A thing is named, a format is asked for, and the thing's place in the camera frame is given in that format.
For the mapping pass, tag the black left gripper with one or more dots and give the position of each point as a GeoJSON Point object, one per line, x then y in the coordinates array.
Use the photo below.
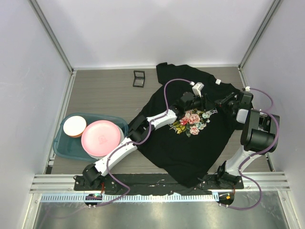
{"type": "Point", "coordinates": [203, 102]}

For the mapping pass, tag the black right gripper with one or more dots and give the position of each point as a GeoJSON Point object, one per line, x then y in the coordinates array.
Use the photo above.
{"type": "Point", "coordinates": [231, 97]}

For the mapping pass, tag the black floral print t-shirt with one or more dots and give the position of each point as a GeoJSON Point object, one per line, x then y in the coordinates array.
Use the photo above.
{"type": "Point", "coordinates": [189, 147]}

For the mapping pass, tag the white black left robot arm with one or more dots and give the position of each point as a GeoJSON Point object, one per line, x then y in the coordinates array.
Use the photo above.
{"type": "Point", "coordinates": [140, 132]}

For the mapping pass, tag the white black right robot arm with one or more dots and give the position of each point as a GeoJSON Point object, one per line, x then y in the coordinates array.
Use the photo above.
{"type": "Point", "coordinates": [259, 136]}

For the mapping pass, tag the white plate under pink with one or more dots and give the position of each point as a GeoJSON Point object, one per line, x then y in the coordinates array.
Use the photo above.
{"type": "Point", "coordinates": [122, 133]}

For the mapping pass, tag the orange bowl under white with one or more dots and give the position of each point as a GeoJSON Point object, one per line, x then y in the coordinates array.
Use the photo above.
{"type": "Point", "coordinates": [75, 136]}

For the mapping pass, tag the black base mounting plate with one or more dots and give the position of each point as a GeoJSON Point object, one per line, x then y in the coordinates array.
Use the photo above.
{"type": "Point", "coordinates": [151, 184]}

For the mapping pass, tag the teal plastic tray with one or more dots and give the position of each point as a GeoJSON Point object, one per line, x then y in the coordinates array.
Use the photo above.
{"type": "Point", "coordinates": [71, 148]}

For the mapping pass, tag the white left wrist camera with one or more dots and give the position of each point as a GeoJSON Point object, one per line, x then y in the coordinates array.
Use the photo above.
{"type": "Point", "coordinates": [197, 89]}

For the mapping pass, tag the white slotted cable duct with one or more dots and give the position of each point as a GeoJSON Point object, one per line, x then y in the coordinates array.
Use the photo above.
{"type": "Point", "coordinates": [85, 197]}

